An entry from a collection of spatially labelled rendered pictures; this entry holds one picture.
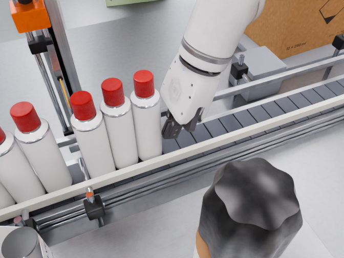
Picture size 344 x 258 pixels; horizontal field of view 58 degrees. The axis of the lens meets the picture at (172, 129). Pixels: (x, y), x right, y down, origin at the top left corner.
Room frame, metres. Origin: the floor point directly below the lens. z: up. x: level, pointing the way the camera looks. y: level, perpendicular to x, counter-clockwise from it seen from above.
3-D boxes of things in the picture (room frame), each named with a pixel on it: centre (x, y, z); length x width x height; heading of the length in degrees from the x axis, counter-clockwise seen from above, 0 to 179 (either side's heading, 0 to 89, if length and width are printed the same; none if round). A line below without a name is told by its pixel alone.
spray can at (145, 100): (0.39, 0.05, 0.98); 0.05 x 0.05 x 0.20
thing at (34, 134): (0.32, 0.22, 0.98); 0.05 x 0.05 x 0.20
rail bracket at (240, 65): (0.56, -0.16, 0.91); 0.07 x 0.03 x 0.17; 23
